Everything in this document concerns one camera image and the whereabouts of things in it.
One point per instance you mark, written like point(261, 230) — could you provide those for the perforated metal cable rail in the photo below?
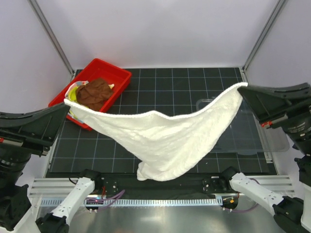
point(153, 203)

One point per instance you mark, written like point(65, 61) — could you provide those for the brown towel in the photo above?
point(94, 94)

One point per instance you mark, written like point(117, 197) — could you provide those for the black grid cutting mat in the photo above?
point(172, 91)

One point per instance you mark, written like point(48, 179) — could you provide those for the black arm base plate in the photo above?
point(188, 186)

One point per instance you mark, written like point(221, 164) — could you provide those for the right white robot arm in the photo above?
point(292, 215)

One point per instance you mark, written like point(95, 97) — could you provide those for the yellow patterned towel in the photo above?
point(71, 95)

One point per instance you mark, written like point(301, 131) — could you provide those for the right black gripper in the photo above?
point(273, 104)

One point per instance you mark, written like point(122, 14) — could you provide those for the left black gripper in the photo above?
point(35, 130)

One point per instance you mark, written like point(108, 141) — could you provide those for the clear plastic container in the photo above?
point(245, 136)

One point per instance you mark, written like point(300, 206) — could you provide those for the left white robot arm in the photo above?
point(50, 205)

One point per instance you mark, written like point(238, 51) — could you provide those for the white terry towel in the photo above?
point(167, 146)

